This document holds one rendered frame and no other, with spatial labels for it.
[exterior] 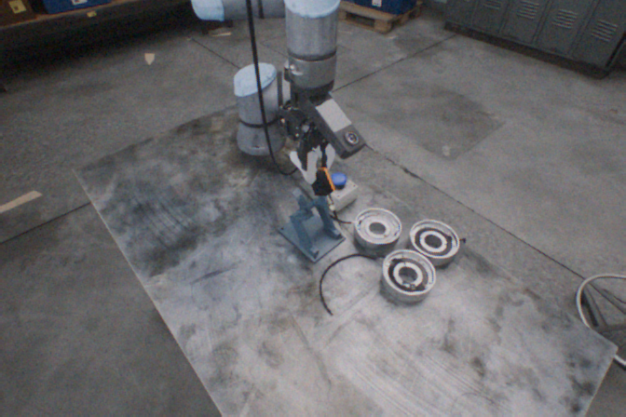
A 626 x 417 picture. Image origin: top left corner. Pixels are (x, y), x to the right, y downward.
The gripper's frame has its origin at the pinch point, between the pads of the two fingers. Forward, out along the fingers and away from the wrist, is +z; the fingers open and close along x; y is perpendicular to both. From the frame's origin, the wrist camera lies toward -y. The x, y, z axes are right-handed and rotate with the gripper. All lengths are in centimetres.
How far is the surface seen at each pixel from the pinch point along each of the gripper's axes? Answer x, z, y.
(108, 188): 29, 20, 51
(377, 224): -12.3, 18.1, -7.3
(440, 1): -388, 90, 198
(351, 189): -14.5, 15.5, 3.3
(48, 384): 77, 100, 64
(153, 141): 11, 20, 62
